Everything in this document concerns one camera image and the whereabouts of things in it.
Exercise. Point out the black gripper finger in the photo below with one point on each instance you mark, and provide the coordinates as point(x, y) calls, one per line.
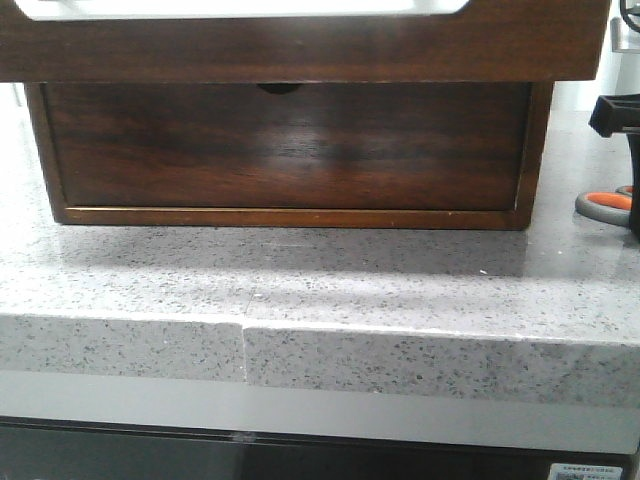
point(614, 114)

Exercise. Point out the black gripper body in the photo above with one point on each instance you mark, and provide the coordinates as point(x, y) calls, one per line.
point(624, 28)

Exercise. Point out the grey orange handled scissors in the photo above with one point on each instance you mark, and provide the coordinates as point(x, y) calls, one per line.
point(612, 208)

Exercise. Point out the dark wooden drawer cabinet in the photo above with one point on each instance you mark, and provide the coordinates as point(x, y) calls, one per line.
point(409, 155)

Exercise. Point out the white plastic storage box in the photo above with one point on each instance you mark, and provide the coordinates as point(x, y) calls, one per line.
point(139, 10)

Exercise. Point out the black appliance under counter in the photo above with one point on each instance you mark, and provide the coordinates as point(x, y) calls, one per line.
point(56, 449)

